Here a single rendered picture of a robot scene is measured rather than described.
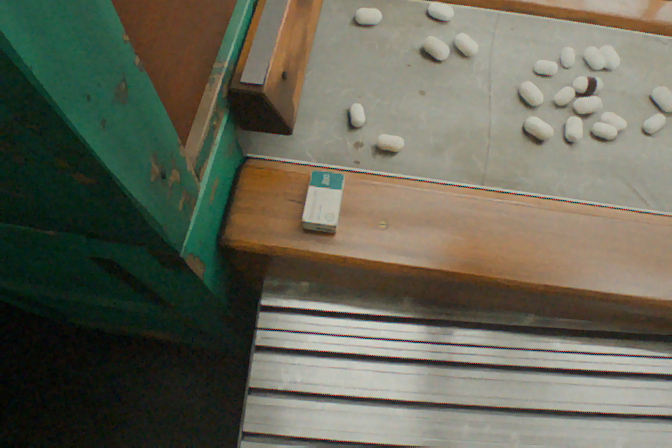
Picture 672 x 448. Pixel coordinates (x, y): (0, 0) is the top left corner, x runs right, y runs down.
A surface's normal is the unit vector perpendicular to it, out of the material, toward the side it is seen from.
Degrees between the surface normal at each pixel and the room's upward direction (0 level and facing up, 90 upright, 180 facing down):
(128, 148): 90
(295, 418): 0
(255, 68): 0
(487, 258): 0
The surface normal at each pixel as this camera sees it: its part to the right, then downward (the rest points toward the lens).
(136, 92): 0.99, 0.14
